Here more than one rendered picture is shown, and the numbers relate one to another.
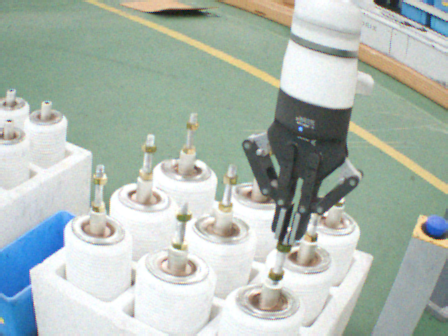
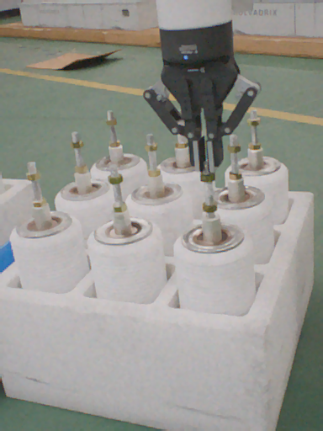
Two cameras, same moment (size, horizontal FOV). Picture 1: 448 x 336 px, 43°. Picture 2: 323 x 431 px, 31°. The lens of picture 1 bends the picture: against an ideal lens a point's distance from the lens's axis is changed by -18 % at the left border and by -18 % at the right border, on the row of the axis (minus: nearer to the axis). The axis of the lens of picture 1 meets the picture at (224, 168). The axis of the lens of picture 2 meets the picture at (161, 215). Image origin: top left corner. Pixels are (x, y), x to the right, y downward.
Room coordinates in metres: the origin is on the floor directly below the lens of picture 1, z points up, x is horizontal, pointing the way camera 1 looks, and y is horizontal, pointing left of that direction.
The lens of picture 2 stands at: (-0.02, -0.04, 0.57)
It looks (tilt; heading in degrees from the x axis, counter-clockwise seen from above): 25 degrees down; 2
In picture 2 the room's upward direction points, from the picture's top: 7 degrees counter-clockwise
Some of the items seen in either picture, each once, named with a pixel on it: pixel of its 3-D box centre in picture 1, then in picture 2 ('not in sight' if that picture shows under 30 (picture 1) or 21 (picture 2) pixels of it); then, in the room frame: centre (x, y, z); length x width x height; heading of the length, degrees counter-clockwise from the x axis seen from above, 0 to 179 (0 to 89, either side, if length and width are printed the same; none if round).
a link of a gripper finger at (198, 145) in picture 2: (284, 221); (199, 154); (0.60, -0.07, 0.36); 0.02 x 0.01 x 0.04; 158
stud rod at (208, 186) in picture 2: (280, 261); (209, 193); (0.59, -0.08, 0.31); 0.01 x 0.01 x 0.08; 82
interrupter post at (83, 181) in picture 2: (144, 189); (83, 182); (0.79, 0.10, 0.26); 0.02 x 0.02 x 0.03
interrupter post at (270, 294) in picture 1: (270, 293); (211, 228); (0.59, -0.07, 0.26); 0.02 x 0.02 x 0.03
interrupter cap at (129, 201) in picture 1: (143, 198); (85, 190); (0.79, 0.10, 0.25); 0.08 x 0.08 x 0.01
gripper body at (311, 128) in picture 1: (310, 131); (198, 62); (0.59, -0.08, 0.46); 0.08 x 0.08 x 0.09
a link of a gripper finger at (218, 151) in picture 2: (311, 219); (223, 143); (0.59, -0.09, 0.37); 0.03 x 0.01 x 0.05; 68
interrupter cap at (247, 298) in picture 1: (268, 301); (212, 237); (0.59, -0.07, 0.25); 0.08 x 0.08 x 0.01
